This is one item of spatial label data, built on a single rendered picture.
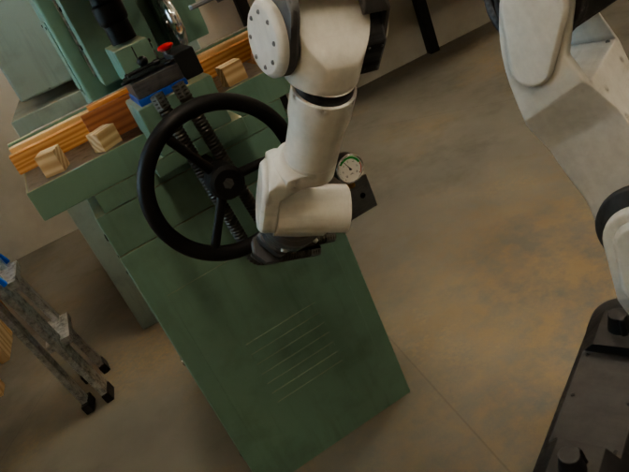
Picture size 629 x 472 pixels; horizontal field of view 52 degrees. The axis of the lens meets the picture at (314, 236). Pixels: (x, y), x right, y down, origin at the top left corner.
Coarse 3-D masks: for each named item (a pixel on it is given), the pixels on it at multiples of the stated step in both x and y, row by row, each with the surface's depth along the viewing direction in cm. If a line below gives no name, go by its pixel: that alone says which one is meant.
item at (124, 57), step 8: (128, 40) 130; (136, 40) 126; (144, 40) 125; (112, 48) 129; (120, 48) 125; (128, 48) 124; (136, 48) 125; (144, 48) 125; (152, 48) 128; (112, 56) 128; (120, 56) 124; (128, 56) 125; (136, 56) 125; (152, 56) 126; (112, 64) 136; (120, 64) 125; (128, 64) 125; (136, 64) 126; (120, 72) 132; (128, 72) 125
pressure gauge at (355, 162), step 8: (344, 152) 133; (344, 160) 131; (352, 160) 132; (360, 160) 132; (336, 168) 131; (344, 168) 131; (352, 168) 132; (360, 168) 133; (336, 176) 132; (344, 176) 132; (352, 176) 133; (360, 176) 133; (352, 184) 136
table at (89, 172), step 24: (264, 96) 126; (240, 120) 116; (120, 144) 118; (72, 168) 117; (96, 168) 117; (120, 168) 119; (168, 168) 113; (48, 192) 115; (72, 192) 117; (96, 192) 119; (48, 216) 116
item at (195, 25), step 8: (152, 0) 142; (176, 0) 144; (184, 0) 145; (192, 0) 145; (152, 8) 146; (176, 8) 145; (184, 8) 145; (160, 16) 144; (184, 16) 146; (192, 16) 146; (200, 16) 147; (160, 24) 147; (184, 24) 146; (192, 24) 147; (200, 24) 148; (192, 32) 147; (200, 32) 148; (208, 32) 149; (168, 40) 148; (192, 40) 148
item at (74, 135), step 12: (228, 48) 136; (240, 48) 137; (204, 60) 135; (216, 60) 136; (228, 60) 137; (204, 72) 135; (60, 132) 127; (72, 132) 128; (84, 132) 129; (36, 144) 126; (48, 144) 127; (60, 144) 128; (72, 144) 129; (12, 156) 125; (24, 156) 126; (24, 168) 127
